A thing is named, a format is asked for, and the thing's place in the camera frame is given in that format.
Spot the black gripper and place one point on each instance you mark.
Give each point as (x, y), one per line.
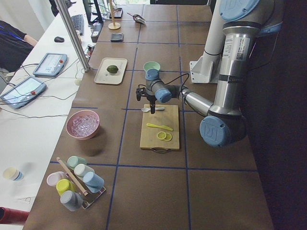
(151, 98)

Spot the white spoon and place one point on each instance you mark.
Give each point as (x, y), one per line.
(146, 109)

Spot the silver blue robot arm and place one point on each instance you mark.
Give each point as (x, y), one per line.
(235, 26)

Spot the green bowl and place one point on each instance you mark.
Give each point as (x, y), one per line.
(151, 65)

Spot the pink bowl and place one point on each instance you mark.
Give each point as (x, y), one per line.
(82, 113)

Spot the bamboo cutting board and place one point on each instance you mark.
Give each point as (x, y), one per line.
(168, 117)

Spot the yellow plastic knife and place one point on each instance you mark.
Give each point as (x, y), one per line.
(159, 126)

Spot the upper lemon slice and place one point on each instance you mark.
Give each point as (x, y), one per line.
(161, 135)

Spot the lemon slice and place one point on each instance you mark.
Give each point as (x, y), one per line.
(168, 137)
(161, 135)

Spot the lower lemon slice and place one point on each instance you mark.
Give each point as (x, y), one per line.
(168, 137)

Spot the green avocado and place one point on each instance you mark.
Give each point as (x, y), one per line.
(113, 69)

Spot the white rectangular tray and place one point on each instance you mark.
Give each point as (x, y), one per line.
(104, 77)

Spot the folded grey cloth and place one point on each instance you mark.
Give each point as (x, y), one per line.
(117, 37)

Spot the clear ice cubes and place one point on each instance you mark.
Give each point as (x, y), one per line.
(84, 125)

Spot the metal scoop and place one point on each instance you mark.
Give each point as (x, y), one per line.
(137, 18)

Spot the wooden stand with pole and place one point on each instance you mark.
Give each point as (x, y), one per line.
(113, 25)

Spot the black framed tray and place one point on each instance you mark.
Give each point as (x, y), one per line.
(118, 12)

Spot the mint green cup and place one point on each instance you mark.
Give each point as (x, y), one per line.
(73, 161)

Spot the white cup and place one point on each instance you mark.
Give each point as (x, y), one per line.
(81, 170)

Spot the light blue cup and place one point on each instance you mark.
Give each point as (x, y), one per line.
(94, 182)

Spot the far teach pendant tablet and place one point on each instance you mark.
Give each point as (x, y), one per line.
(51, 65)

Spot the teach pendant tablet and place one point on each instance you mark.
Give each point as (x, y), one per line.
(51, 65)
(23, 93)

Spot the black keyboard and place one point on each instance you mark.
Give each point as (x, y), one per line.
(78, 23)

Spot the black computer mouse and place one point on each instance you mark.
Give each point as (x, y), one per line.
(58, 39)

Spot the yellow cup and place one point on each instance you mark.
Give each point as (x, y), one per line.
(64, 185)

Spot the pink cup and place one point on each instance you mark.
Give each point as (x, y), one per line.
(55, 177)

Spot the grey cup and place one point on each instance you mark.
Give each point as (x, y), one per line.
(71, 200)

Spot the near teach pendant tablet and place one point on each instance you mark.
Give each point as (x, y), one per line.
(23, 93)

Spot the person in black shirt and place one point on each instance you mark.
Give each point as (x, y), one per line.
(15, 46)

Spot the paper cup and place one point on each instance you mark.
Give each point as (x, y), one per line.
(13, 174)

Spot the wooden rack handle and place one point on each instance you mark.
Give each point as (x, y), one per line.
(69, 172)

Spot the white wire cup rack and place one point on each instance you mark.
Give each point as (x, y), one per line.
(91, 198)

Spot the aluminium frame post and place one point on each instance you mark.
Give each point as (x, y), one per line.
(63, 11)

